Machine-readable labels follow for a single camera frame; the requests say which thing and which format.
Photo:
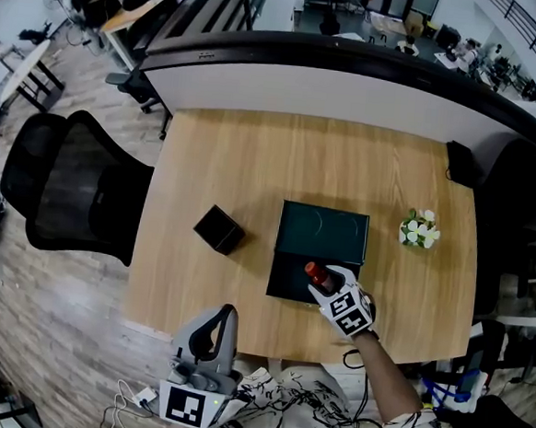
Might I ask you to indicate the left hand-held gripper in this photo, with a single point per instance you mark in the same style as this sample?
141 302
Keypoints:
188 403

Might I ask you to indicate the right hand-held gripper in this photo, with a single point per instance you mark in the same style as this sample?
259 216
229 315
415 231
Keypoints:
350 314

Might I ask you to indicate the red-capped small bottle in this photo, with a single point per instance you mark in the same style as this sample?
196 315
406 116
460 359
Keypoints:
316 272

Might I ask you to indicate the dark green box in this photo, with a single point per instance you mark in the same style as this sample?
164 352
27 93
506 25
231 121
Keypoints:
322 233

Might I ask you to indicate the person's right forearm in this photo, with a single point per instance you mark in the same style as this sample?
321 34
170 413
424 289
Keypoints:
386 379

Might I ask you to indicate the small black box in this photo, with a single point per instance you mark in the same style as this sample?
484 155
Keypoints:
461 163

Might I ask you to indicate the white power strip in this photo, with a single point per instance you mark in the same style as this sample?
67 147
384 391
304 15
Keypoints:
145 396

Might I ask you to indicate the white flowers in white pot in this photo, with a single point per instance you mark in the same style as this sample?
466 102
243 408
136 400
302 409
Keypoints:
419 229

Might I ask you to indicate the black square pen holder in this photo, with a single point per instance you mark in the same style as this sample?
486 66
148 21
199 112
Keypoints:
218 230

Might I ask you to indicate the person's white black patterned clothing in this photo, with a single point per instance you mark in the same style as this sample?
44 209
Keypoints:
302 419

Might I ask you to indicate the white blue device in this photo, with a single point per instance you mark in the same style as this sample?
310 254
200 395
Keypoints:
455 391

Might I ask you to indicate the white partition with black top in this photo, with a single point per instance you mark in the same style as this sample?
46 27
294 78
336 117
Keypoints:
305 91

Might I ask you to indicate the black mesh office chair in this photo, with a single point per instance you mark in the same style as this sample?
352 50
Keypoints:
76 184

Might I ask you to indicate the black high-back office chair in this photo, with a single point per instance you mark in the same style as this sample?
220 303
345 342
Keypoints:
514 191

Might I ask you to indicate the black office chair with headrest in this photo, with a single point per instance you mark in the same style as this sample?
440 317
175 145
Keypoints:
137 87

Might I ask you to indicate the black metal railing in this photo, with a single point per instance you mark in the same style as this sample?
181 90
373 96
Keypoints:
210 14

